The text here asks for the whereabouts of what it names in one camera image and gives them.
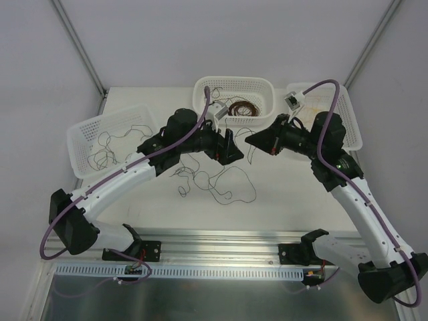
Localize brown coiled cable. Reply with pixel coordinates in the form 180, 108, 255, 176
227, 102, 261, 118

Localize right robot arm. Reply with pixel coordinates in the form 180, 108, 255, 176
245, 112, 427, 307

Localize white slotted cable duct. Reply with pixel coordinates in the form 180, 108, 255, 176
55, 263, 304, 282

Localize white perforated basket left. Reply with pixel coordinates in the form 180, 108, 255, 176
66, 104, 160, 179

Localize white perforated basket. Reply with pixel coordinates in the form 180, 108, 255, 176
297, 84, 362, 151
66, 104, 160, 179
192, 76, 276, 127

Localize aluminium frame post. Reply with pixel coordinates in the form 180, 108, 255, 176
343, 0, 405, 90
49, 0, 108, 97

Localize aluminium frame post left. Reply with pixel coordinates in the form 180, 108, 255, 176
49, 0, 108, 97

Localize dark brown thin cable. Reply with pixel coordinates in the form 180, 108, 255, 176
210, 86, 235, 104

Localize black thin cable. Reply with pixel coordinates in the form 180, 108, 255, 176
87, 130, 120, 171

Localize white perforated basket right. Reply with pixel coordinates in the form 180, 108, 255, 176
297, 84, 362, 151

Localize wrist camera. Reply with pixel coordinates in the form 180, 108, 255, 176
284, 91, 306, 121
207, 100, 229, 131

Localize white perforated basket middle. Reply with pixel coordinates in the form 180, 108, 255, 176
192, 76, 276, 127

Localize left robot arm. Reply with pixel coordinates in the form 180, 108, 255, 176
49, 108, 243, 260

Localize aluminium mounting rail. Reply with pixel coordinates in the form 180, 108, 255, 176
43, 229, 365, 268

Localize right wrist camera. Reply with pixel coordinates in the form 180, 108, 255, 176
284, 91, 306, 121

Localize aluminium frame post right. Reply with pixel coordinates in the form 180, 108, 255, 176
343, 0, 405, 90

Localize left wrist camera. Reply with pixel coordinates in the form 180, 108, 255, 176
207, 100, 229, 131

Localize yellow and black cables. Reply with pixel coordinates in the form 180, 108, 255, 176
170, 128, 265, 205

